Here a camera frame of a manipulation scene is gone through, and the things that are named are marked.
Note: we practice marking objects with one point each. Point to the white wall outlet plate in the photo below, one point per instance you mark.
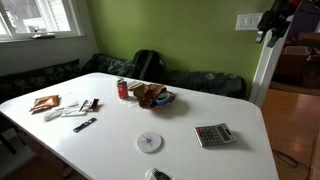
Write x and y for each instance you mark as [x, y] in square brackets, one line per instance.
[248, 21]

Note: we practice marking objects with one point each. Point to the black flat bar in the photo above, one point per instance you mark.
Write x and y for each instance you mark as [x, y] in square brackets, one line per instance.
[84, 125]

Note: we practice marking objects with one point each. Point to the dark object at edge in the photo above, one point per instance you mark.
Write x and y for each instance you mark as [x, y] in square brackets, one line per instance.
[156, 174]

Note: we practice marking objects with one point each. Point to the brown snack wrapper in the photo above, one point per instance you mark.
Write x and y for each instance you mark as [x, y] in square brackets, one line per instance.
[148, 93]

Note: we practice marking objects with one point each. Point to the red soda can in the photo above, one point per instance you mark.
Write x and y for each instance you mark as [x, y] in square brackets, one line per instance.
[122, 89]

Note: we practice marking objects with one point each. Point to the dark floral bench cushion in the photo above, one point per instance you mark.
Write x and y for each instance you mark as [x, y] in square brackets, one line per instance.
[206, 83]
[33, 80]
[108, 65]

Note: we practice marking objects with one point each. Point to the brown wooden furniture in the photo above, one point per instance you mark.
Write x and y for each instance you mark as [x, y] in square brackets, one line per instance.
[295, 60]

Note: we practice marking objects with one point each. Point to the black backpack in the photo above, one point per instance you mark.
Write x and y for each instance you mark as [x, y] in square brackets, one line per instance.
[146, 66]

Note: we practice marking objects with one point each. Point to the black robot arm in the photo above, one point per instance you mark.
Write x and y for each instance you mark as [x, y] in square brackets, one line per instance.
[285, 7]

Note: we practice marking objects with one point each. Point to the white oval plastic object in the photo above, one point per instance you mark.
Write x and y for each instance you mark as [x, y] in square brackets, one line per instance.
[52, 115]

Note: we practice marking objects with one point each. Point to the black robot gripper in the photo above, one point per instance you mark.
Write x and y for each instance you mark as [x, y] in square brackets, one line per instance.
[275, 22]

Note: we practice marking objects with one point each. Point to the small device on sill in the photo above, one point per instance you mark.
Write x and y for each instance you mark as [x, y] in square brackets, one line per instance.
[42, 34]

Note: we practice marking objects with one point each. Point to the white door frame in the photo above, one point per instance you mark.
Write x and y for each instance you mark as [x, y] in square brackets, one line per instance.
[265, 70]

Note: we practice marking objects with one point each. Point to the orange snack packet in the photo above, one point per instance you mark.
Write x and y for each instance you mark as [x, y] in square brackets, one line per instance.
[45, 102]

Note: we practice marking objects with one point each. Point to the white framed window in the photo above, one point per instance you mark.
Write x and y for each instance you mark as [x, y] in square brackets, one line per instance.
[40, 16]

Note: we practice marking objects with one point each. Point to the white plastic strip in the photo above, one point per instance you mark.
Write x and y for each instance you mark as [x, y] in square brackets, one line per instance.
[66, 106]

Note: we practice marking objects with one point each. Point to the brown wooden bowl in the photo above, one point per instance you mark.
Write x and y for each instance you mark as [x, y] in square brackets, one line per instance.
[150, 104]

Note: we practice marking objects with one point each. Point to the white round disc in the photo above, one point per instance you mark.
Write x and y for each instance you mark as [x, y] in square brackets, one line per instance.
[149, 142]

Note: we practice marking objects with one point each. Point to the dark red sachet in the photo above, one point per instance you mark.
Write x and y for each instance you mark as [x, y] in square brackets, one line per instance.
[89, 104]

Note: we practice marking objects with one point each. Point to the grey desk calculator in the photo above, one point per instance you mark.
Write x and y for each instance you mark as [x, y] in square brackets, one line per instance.
[215, 135]

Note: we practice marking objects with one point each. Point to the blue tape roll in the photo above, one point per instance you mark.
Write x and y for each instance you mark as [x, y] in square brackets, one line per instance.
[164, 99]

